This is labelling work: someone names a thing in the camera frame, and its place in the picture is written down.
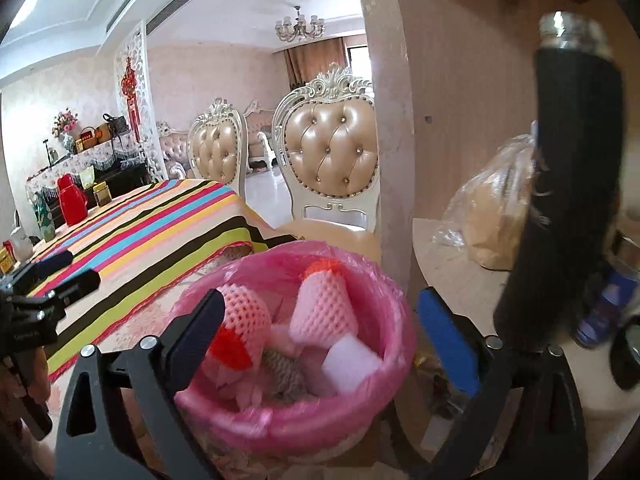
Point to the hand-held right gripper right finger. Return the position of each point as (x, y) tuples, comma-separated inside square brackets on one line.
[(445, 342)]

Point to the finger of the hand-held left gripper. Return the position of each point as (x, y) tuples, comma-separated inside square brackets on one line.
[(75, 285), (50, 262)]

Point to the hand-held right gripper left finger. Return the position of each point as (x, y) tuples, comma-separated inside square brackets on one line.
[(200, 332)]

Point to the pink-lined waste bin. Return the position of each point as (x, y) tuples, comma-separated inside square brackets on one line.
[(380, 300)]

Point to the white foam roll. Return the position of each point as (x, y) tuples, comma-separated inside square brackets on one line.
[(350, 362)]

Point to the pink orange-top foam fruit net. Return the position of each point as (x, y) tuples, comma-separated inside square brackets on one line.
[(325, 305)]

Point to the person's left hand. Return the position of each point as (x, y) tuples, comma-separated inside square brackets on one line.
[(41, 375)]

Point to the white ceramic teapot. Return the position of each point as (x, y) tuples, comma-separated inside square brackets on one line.
[(21, 245)]

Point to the yellow-label jar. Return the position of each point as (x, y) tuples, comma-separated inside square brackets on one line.
[(6, 259)]

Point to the red thermos jug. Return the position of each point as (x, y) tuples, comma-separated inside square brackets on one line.
[(72, 202)]

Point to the glass jar with yellow lid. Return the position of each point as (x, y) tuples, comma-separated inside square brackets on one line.
[(101, 196)]

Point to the striped tablecloth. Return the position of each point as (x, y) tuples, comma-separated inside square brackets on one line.
[(150, 240)]

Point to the piano with lace cover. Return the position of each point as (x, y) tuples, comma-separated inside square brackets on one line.
[(115, 172)]

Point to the red-panel handbag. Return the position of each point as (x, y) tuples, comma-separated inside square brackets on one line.
[(86, 142)]

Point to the flower vase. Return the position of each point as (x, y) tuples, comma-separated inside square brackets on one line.
[(66, 125)]

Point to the orange handbag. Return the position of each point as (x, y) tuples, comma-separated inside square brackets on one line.
[(103, 132)]

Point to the clear plastic bag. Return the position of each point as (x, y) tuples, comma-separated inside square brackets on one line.
[(495, 210)]

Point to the dark handbag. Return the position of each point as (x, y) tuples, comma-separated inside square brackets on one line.
[(116, 124)]

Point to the blue white bottle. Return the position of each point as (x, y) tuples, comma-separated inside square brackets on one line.
[(600, 310)]

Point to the tufted sofa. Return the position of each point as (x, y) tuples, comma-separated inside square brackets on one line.
[(175, 145)]

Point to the white lattice screen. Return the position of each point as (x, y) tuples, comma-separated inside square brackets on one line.
[(145, 110)]

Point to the beige tufted dining chair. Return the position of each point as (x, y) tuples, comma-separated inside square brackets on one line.
[(217, 152), (327, 155)]

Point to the red knot hanging ornament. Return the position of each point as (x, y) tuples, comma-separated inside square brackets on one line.
[(130, 85)]

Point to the black thermos bottle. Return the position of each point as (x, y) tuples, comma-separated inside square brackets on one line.
[(565, 185)]

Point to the white carved armchair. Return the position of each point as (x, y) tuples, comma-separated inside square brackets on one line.
[(260, 135)]

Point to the beige wooden shelf unit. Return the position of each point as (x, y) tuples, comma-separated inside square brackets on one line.
[(450, 85)]

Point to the brown curtain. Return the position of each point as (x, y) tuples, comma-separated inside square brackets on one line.
[(315, 62)]

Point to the chandelier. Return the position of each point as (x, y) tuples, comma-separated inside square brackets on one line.
[(299, 27)]

